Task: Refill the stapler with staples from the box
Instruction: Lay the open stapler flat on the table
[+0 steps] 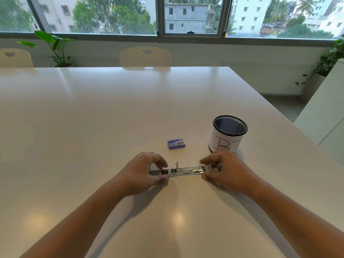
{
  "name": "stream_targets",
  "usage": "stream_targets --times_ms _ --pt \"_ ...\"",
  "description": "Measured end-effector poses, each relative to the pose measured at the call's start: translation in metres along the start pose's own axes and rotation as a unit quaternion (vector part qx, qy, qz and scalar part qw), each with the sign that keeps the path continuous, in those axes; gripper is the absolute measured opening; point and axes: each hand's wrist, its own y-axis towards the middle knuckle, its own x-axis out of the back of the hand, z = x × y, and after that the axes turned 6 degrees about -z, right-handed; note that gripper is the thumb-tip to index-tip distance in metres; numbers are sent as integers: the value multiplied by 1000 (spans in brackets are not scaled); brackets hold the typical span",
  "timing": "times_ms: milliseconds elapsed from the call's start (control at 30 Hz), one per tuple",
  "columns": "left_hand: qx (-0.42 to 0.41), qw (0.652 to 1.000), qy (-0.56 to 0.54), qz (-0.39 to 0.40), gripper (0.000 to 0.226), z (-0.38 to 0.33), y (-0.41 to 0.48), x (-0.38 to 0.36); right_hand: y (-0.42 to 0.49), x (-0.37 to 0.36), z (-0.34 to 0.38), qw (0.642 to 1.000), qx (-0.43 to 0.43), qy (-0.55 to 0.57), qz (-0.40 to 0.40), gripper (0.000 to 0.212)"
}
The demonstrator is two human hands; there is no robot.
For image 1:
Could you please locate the black mesh pen holder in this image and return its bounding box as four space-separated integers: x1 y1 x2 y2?
209 115 248 154

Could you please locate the trailing green plant in planter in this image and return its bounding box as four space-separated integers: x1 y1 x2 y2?
295 35 344 103

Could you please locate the large-leaf green potted plant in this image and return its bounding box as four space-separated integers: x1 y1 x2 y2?
17 30 76 68

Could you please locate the person's left forearm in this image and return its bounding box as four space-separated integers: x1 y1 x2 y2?
19 180 128 258

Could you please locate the cream plastic chair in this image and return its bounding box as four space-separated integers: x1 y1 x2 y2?
0 48 34 68
119 47 171 70

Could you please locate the person's right forearm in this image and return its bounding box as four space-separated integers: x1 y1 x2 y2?
251 181 344 258

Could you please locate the silver stapler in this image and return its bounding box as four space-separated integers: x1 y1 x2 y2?
149 161 206 176

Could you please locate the grey aluminium window frame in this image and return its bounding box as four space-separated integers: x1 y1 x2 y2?
0 0 344 47

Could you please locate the person's left hand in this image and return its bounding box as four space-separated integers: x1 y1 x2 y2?
116 152 170 197

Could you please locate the small blue staple box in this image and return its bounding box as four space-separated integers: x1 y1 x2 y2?
167 140 187 150

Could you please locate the white side table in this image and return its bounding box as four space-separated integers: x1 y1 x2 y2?
293 58 344 169

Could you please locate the person's right hand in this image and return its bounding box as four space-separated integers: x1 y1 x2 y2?
199 151 260 198

